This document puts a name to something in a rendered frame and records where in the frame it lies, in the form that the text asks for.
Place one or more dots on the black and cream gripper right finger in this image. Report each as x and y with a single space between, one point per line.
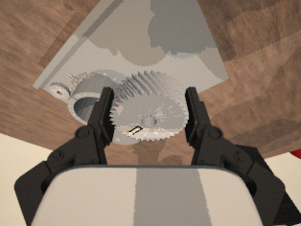
266 189

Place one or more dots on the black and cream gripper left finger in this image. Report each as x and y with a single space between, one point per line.
87 146

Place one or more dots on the grey toothed gear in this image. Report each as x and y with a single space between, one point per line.
151 106

